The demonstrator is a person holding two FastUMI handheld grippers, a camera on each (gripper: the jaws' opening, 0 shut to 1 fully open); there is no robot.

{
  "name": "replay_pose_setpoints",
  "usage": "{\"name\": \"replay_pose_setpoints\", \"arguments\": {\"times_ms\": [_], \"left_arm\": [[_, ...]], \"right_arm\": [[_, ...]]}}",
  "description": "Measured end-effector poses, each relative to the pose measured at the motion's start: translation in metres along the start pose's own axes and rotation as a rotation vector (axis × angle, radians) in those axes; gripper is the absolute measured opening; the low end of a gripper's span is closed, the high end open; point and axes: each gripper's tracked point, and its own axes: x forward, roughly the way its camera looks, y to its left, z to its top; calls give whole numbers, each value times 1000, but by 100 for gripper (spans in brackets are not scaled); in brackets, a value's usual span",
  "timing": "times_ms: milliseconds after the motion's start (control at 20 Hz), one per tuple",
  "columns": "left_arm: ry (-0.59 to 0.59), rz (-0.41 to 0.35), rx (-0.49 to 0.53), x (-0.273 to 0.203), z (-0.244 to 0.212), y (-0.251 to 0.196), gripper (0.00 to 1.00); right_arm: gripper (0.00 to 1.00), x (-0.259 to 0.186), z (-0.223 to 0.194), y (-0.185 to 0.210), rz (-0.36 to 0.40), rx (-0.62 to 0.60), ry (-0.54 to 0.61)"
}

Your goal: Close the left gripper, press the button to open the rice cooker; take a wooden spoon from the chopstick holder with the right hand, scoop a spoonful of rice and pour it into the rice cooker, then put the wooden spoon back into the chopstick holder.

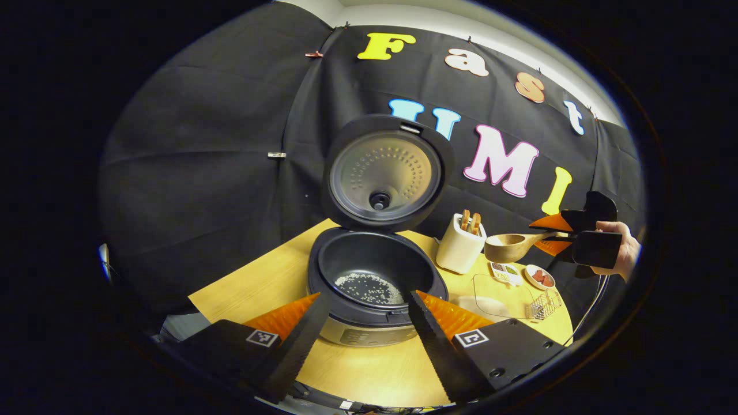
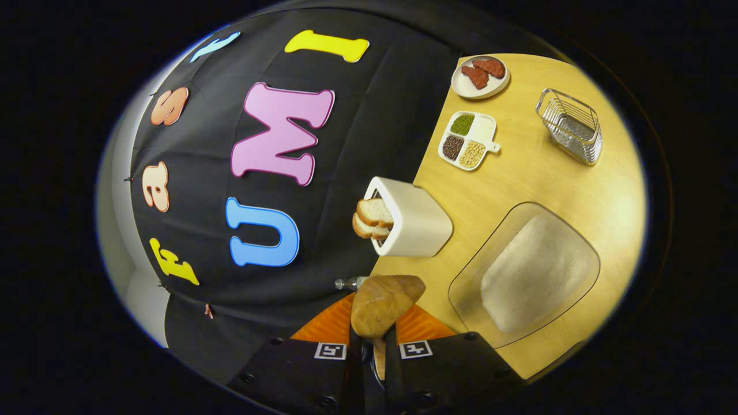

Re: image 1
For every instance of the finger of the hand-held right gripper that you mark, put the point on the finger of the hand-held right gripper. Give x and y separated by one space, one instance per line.
597 249
576 222

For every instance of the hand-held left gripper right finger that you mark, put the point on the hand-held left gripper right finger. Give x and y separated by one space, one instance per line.
435 351

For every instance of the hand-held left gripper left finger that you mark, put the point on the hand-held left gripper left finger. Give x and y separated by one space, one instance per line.
297 351

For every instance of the clear box of rice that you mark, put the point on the clear box of rice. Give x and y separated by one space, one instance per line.
490 305

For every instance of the wooden spoon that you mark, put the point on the wooden spoon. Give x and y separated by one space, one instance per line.
507 248

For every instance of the white rice grains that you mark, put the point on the white rice grains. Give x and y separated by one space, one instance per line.
369 288

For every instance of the dark grey rice cooker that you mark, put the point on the dark grey rice cooker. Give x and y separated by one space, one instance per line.
380 259

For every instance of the red meat slice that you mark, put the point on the red meat slice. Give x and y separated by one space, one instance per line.
548 280
538 275

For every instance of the round white plate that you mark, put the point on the round white plate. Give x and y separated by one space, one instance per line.
529 278

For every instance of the white divided bean dish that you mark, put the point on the white divided bean dish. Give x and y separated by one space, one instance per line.
504 272

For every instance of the white toaster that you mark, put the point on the white toaster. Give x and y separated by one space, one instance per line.
458 253

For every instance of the toast slice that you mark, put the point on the toast slice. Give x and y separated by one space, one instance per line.
464 220
475 223

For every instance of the black backdrop cloth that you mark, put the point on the black backdrop cloth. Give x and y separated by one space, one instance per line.
190 173

